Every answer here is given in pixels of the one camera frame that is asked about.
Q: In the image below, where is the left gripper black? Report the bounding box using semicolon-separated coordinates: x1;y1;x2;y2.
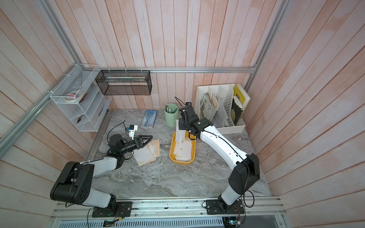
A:
119;135;153;154

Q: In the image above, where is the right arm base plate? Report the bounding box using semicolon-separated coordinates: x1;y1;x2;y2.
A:
205;199;245;215

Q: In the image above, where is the yellow plastic storage box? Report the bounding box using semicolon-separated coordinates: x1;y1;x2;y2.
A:
169;132;196;165

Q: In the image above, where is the dark book in organizer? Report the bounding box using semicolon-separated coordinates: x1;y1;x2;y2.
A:
230;96;244;125

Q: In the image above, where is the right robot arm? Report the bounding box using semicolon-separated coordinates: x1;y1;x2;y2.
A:
179;102;260;211

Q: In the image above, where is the illustrated magazine in organizer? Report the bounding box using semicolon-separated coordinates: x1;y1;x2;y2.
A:
200;92;220;122

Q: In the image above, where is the stack of stationery paper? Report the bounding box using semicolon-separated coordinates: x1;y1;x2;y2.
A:
174;139;192;162

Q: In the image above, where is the black mesh wall basket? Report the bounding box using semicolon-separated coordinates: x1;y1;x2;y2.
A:
96;69;152;96

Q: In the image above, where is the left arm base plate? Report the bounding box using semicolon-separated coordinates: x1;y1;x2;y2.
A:
92;201;133;218

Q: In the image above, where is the pink lined paper sheet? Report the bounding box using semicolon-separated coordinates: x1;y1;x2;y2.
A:
152;139;160;157

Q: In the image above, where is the tape roll on shelf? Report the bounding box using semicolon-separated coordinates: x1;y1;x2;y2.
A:
63;91;81;103

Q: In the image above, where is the green pen holder cup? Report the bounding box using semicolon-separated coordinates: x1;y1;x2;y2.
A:
164;104;179;127

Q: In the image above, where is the blue booklet on table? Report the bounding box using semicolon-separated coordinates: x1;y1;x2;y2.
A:
140;110;157;128

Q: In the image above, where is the yellow book in organizer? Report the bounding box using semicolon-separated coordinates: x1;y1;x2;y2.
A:
233;84;251;109

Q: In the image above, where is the white plastic file organizer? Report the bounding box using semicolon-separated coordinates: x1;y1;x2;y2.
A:
194;84;245;135

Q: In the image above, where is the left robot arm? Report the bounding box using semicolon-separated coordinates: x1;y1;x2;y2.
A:
50;134;153;208

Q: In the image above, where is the grey folder in organizer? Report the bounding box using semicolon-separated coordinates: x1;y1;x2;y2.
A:
213;99;228;128

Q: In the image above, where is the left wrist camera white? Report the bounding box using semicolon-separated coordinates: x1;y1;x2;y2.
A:
128;124;138;140

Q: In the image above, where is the white yellow-pattern paper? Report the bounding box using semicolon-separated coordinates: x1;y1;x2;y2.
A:
175;120;185;143
133;146;153;162
147;142;156;160

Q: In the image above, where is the white mesh wall shelf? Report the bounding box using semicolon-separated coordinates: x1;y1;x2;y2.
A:
50;64;112;132

